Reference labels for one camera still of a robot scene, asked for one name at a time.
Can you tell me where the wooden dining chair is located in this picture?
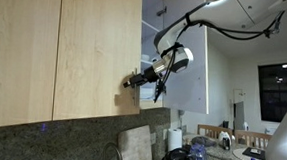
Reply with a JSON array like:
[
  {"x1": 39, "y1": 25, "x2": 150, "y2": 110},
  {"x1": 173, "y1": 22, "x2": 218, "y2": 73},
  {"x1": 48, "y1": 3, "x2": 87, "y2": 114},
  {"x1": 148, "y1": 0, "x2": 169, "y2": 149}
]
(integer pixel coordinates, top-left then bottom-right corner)
[
  {"x1": 196, "y1": 123, "x2": 235, "y2": 141},
  {"x1": 234, "y1": 129, "x2": 274, "y2": 150}
]

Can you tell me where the white wall outlet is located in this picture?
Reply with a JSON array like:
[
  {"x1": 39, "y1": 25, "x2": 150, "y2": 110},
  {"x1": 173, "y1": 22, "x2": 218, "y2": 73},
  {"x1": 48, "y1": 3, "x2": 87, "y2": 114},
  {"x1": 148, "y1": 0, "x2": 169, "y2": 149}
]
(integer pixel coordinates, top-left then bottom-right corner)
[{"x1": 149, "y1": 132, "x2": 157, "y2": 146}]

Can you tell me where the metal cabinet hinge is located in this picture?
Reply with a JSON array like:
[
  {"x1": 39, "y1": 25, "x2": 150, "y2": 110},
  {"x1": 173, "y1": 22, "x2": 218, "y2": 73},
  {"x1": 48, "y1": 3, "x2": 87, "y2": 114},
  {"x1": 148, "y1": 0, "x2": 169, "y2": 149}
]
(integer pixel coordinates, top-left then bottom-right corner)
[{"x1": 155, "y1": 5, "x2": 168, "y2": 18}]

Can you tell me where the white paper towel roll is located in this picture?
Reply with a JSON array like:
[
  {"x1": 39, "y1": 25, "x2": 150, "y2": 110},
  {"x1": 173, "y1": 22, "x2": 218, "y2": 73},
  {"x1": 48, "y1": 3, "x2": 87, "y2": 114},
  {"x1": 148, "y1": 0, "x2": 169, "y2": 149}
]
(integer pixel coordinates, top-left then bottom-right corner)
[{"x1": 166, "y1": 127, "x2": 185, "y2": 153}]

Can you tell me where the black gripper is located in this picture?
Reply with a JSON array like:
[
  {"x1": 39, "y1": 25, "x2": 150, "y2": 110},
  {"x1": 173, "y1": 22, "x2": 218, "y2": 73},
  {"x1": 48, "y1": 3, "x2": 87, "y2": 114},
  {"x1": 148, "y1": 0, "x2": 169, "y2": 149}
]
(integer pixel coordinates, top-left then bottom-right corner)
[{"x1": 122, "y1": 66, "x2": 160, "y2": 91}]

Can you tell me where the white coffee maker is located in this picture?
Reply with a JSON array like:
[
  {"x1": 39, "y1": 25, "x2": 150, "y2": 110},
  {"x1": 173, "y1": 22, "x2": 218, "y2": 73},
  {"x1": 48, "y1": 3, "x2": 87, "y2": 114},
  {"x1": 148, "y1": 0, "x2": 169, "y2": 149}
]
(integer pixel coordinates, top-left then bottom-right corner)
[{"x1": 216, "y1": 130, "x2": 234, "y2": 152}]

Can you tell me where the clear water bottle blue label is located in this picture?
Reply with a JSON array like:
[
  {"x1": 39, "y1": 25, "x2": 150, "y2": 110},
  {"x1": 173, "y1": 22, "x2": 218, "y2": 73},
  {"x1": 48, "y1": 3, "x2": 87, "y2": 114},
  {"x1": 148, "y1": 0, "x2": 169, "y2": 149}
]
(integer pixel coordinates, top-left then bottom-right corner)
[{"x1": 189, "y1": 142, "x2": 210, "y2": 160}]

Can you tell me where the wooden cabinet door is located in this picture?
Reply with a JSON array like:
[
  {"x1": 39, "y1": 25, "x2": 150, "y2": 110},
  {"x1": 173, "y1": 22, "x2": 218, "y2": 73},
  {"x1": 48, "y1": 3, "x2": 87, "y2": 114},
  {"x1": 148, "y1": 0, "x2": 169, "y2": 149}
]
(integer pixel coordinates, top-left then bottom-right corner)
[
  {"x1": 0, "y1": 0, "x2": 62, "y2": 134},
  {"x1": 52, "y1": 0, "x2": 147, "y2": 127}
]

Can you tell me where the cabinet door white inside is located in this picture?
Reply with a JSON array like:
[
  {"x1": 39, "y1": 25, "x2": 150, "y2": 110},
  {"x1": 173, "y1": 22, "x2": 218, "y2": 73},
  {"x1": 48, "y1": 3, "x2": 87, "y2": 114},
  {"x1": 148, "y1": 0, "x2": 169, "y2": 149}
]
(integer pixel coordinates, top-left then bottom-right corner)
[{"x1": 157, "y1": 0, "x2": 217, "y2": 115}]

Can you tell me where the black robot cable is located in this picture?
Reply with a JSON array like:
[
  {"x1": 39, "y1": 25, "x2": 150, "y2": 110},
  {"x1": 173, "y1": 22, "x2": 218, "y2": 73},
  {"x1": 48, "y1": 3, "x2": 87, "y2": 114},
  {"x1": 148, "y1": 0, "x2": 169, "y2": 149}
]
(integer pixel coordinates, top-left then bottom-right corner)
[{"x1": 153, "y1": 2, "x2": 287, "y2": 112}]

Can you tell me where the grey bowl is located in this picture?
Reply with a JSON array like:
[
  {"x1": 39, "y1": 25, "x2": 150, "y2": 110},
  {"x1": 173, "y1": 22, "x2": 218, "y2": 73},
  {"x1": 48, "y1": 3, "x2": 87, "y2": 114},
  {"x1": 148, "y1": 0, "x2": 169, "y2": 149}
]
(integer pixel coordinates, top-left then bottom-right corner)
[{"x1": 190, "y1": 135, "x2": 218, "y2": 149}]

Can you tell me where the pale wooden cutting board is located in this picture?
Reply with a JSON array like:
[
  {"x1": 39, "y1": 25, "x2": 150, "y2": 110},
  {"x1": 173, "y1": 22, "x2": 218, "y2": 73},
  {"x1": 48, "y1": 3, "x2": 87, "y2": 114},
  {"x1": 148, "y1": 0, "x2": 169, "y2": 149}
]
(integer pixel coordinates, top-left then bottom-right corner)
[{"x1": 116, "y1": 123, "x2": 158, "y2": 160}]

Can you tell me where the black tablet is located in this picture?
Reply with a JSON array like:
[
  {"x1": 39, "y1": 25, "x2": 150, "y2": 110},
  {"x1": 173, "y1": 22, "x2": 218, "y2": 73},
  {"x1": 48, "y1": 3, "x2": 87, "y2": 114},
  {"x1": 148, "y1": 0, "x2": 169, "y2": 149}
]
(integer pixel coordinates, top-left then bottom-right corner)
[{"x1": 241, "y1": 146, "x2": 268, "y2": 160}]

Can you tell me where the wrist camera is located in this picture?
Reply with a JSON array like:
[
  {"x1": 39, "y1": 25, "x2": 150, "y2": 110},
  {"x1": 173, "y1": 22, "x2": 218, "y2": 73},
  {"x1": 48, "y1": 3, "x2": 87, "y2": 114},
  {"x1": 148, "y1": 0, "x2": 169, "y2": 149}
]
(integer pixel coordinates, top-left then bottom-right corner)
[{"x1": 152, "y1": 81, "x2": 168, "y2": 104}]

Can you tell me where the dark window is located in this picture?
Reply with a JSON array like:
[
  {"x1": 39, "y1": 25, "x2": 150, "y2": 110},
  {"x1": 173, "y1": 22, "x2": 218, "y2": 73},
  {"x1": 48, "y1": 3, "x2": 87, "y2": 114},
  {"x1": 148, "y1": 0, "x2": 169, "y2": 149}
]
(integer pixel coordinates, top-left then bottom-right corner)
[{"x1": 254, "y1": 58, "x2": 287, "y2": 124}]

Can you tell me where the steel kitchen faucet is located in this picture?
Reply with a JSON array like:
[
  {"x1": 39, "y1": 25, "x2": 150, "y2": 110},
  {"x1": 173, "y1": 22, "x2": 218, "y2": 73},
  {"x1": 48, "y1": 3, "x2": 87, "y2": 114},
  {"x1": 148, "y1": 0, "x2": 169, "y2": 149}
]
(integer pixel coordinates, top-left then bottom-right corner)
[{"x1": 102, "y1": 141, "x2": 126, "y2": 160}]

